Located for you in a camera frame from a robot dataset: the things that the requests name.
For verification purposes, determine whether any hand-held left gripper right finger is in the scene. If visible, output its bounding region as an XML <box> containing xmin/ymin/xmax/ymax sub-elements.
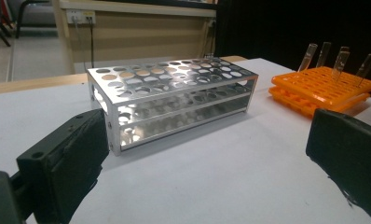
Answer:
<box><xmin>305</xmin><ymin>107</ymin><xmax>371</xmax><ymax>224</ymax></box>

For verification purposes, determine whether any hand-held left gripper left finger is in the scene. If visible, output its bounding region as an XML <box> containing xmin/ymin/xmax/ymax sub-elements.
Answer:
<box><xmin>16</xmin><ymin>107</ymin><xmax>110</xmax><ymax>224</ymax></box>

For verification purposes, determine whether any silver metal test tube rack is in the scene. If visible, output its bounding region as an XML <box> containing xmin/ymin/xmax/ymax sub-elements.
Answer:
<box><xmin>87</xmin><ymin>56</ymin><xmax>259</xmax><ymax>157</ymax></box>

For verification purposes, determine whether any orange plastic test tube rack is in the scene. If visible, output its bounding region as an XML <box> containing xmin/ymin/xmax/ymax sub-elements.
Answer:
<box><xmin>268</xmin><ymin>65</ymin><xmax>371</xmax><ymax>119</ymax></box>

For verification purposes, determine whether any clear glass test tube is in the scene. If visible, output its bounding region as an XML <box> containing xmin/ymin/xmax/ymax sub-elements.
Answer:
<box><xmin>331</xmin><ymin>46</ymin><xmax>351</xmax><ymax>82</ymax></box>
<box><xmin>297</xmin><ymin>42</ymin><xmax>319</xmax><ymax>73</ymax></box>
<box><xmin>316</xmin><ymin>41</ymin><xmax>333</xmax><ymax>68</ymax></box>
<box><xmin>355</xmin><ymin>53</ymin><xmax>371</xmax><ymax>79</ymax></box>

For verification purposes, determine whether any wooden table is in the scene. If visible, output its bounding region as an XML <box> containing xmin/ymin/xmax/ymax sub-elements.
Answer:
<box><xmin>0</xmin><ymin>55</ymin><xmax>248</xmax><ymax>96</ymax></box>

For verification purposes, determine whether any dark curtain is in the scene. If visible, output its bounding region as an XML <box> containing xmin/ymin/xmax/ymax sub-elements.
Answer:
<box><xmin>215</xmin><ymin>0</ymin><xmax>371</xmax><ymax>101</ymax></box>

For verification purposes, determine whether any white board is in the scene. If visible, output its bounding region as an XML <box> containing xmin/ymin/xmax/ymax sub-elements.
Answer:
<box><xmin>0</xmin><ymin>57</ymin><xmax>371</xmax><ymax>224</ymax></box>

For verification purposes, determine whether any black chair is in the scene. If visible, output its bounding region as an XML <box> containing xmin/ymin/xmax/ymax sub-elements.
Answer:
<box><xmin>15</xmin><ymin>0</ymin><xmax>56</xmax><ymax>40</ymax></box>

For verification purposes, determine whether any black hanging cable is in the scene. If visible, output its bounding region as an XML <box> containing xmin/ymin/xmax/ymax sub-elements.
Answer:
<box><xmin>89</xmin><ymin>21</ymin><xmax>95</xmax><ymax>69</ymax></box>

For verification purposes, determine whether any grey hanging cable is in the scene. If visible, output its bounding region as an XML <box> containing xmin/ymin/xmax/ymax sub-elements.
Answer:
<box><xmin>73</xmin><ymin>20</ymin><xmax>88</xmax><ymax>72</ymax></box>

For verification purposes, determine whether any white wall socket strip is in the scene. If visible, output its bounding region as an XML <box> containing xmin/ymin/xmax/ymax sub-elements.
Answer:
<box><xmin>65</xmin><ymin>9</ymin><xmax>97</xmax><ymax>25</ymax></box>

